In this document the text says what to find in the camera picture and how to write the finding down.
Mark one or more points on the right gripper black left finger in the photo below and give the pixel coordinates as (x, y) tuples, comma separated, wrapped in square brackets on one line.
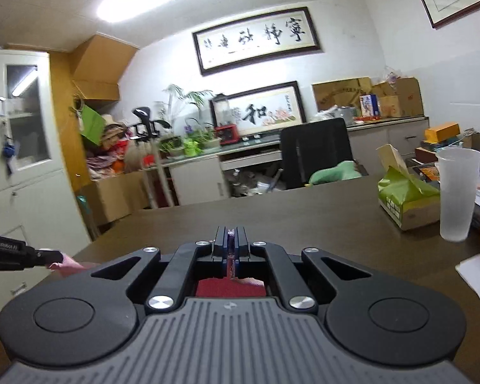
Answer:
[(148, 282)]

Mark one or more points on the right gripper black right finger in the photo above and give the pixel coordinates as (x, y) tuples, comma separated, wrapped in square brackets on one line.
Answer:
[(313, 282)]

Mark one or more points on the pink terry towel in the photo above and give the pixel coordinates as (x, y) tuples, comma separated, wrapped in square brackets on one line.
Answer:
[(229, 286)]

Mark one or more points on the white tall cupboard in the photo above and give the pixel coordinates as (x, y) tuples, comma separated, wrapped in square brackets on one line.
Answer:
[(37, 204)]

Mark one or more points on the cardboard box on floor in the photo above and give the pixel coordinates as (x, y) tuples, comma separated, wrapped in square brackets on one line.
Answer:
[(114, 198)]

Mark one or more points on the green cushion on chair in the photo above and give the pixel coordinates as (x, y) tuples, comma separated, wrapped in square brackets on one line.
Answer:
[(346, 170)]

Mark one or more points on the white low cabinet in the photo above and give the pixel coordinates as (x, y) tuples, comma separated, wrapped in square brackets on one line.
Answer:
[(208, 177)]

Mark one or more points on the green tissue box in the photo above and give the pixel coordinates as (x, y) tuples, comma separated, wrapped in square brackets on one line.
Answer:
[(409, 202)]

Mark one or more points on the black office chair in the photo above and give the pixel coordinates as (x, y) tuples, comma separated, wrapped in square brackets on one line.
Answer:
[(311, 147)]

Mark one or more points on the green paper bag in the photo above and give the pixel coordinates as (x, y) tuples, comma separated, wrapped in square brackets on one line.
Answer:
[(92, 125)]

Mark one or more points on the potted green plant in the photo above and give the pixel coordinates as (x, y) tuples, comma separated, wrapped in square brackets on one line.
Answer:
[(190, 129)]

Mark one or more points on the white garment steamer stand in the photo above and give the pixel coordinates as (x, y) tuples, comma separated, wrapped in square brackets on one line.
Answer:
[(146, 136)]

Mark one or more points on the red blender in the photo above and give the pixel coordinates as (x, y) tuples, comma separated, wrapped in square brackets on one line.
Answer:
[(224, 121)]

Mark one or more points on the framed lotus calligraphy picture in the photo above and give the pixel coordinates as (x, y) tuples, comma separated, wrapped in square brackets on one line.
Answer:
[(267, 109)]

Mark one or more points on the translucent plastic cup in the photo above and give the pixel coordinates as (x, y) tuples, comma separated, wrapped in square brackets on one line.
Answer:
[(459, 170)]

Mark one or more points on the flat leaning cardboard sheet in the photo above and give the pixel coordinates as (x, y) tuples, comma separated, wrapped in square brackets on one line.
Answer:
[(341, 93)]

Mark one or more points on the orange flat box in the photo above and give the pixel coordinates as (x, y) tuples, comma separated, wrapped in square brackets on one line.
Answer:
[(442, 132)]

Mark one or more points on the large cardboard box right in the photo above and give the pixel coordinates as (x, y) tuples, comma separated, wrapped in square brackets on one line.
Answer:
[(399, 100)]

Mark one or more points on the long framed calligraphy scroll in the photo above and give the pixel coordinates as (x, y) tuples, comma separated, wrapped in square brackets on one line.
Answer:
[(256, 38)]

